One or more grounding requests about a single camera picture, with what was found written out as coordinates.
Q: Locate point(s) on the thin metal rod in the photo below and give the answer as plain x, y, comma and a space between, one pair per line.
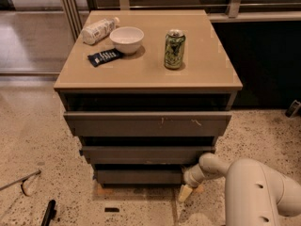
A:
21, 181

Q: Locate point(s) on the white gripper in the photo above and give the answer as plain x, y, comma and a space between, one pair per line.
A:
190, 180

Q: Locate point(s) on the grey drawer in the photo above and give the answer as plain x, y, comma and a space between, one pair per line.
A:
145, 155
148, 124
139, 177

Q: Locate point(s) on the dark blue snack packet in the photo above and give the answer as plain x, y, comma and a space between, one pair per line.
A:
103, 57

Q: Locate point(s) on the grey object by wall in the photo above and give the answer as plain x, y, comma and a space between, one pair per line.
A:
293, 109

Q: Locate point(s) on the white ceramic bowl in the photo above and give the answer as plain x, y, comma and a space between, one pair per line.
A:
127, 39

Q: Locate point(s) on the green drink can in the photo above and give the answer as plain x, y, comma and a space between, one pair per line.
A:
174, 49

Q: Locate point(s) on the grey three-drawer cabinet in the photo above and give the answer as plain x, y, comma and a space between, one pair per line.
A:
205, 82

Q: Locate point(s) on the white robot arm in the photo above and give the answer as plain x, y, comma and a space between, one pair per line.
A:
255, 194

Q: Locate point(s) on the black object on floor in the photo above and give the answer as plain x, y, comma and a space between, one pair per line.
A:
49, 213

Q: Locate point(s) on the white plastic bottle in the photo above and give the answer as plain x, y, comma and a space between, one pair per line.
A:
95, 32

